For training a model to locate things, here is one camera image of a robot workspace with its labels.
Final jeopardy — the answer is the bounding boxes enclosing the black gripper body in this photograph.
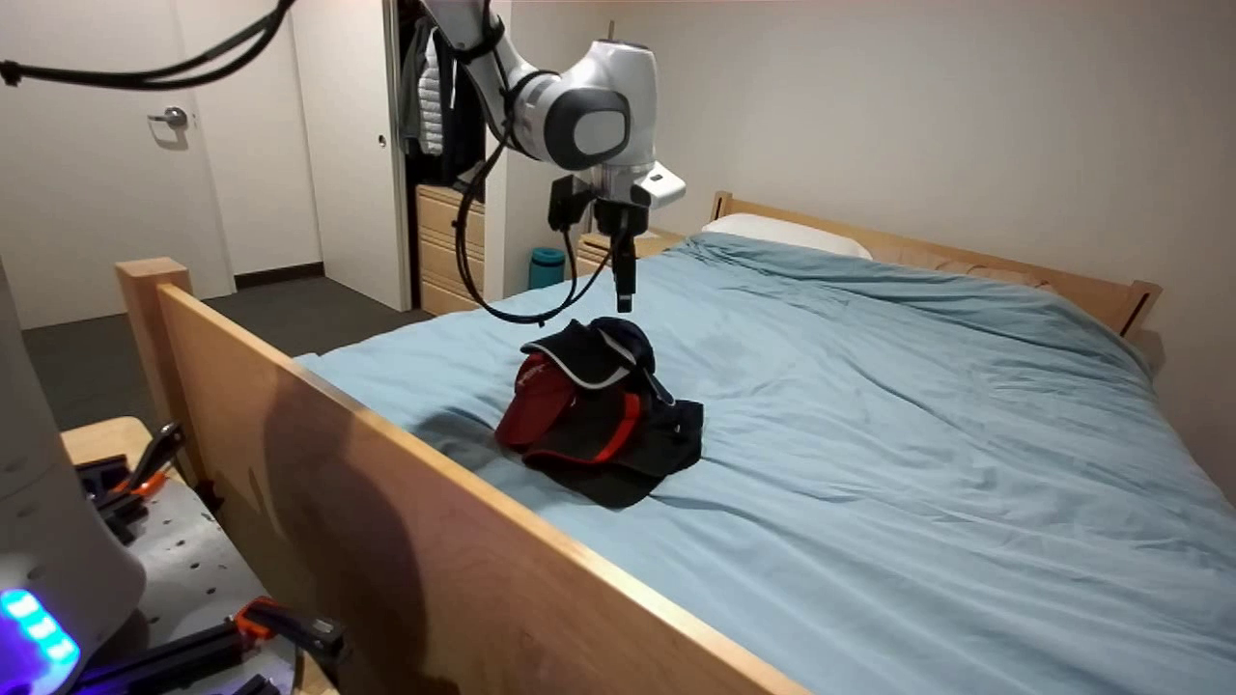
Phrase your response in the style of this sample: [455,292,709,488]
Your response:
[548,164,648,243]

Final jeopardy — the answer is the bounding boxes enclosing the grey robot base blue light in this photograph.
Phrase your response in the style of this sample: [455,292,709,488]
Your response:
[0,263,149,695]

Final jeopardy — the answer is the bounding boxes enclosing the black cap white trim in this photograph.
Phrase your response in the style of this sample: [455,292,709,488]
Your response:
[518,320,639,392]

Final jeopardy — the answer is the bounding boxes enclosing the red cap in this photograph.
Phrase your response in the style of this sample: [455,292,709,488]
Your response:
[489,347,610,458]

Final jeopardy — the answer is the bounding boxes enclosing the wooden bed footboard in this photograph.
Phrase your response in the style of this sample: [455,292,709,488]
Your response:
[113,253,812,695]

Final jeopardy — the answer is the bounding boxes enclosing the wooden bed headboard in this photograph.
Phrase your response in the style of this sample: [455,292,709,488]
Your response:
[709,189,1162,342]

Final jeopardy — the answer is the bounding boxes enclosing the wooden nightstand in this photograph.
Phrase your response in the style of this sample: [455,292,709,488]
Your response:
[572,226,686,281]

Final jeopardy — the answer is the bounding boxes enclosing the teal waste bin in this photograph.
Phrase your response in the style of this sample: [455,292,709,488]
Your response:
[523,243,572,292]

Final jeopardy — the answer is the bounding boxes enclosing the white pillow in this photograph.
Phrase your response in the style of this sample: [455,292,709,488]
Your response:
[699,213,877,265]

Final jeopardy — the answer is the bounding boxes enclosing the light wooden dresser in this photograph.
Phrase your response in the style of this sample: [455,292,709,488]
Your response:
[413,182,489,320]

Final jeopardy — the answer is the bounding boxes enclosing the hanging striped clothes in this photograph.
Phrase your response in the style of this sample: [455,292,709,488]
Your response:
[404,30,455,160]

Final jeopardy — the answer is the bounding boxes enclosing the white closet door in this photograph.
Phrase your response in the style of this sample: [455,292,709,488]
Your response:
[284,0,415,317]

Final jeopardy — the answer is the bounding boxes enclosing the large black orange clamp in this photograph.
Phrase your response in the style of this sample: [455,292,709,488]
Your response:
[74,595,347,695]

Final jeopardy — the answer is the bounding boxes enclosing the white room door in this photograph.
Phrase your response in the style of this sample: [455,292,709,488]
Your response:
[0,0,240,333]

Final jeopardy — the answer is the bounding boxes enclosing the perforated grey metal plate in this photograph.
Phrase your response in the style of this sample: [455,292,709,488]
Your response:
[117,472,299,695]

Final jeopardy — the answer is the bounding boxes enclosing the small black orange clamp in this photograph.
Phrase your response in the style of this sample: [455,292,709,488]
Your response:
[92,419,190,522]

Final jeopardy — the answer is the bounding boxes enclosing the light wooden side table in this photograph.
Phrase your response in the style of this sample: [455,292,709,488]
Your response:
[59,414,158,476]

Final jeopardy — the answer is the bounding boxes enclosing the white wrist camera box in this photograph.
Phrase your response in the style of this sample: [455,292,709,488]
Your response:
[634,156,691,209]

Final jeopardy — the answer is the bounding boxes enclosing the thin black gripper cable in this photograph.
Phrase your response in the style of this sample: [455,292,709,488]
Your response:
[446,137,579,326]

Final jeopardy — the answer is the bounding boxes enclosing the wooden bed frame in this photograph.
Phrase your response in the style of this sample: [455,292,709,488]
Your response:
[292,231,1236,695]

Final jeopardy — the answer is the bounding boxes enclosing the silver door lever handle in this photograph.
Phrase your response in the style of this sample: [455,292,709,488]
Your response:
[142,102,191,137]

